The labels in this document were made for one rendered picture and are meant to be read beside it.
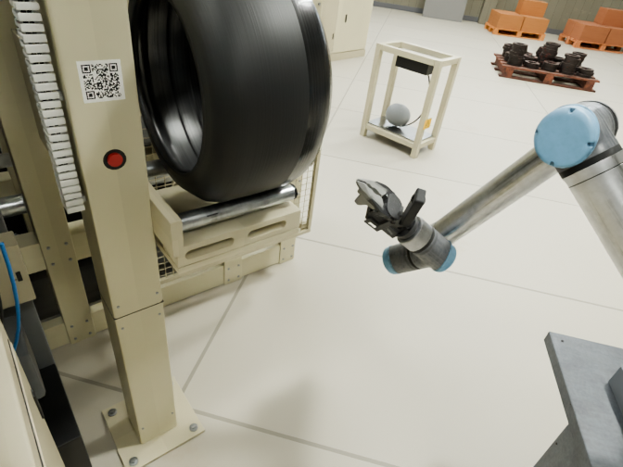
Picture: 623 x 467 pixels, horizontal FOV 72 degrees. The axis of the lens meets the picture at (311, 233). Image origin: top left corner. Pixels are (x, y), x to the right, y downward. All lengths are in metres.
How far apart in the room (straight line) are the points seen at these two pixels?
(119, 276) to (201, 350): 0.86
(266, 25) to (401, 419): 1.46
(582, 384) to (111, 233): 1.24
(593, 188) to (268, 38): 0.68
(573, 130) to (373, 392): 1.27
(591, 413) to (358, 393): 0.86
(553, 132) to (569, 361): 0.70
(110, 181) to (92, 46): 0.27
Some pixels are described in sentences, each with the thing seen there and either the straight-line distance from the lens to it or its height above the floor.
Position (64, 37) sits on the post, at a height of 1.30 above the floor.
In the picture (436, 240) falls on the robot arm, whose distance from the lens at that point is 1.21.
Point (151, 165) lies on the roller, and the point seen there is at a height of 0.92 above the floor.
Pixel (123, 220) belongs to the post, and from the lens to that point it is 1.06.
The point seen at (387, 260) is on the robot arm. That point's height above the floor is 0.71.
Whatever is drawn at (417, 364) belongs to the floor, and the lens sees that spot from 2.02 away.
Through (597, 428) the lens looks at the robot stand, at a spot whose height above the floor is 0.60.
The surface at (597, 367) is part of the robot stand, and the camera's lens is 1.47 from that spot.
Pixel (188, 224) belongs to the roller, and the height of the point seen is 0.90.
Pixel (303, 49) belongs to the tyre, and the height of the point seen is 1.30.
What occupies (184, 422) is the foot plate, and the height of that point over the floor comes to 0.01.
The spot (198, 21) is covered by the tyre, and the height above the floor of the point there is 1.34.
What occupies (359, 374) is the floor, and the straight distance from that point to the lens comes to 1.91.
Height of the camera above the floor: 1.49
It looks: 35 degrees down
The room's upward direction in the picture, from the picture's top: 8 degrees clockwise
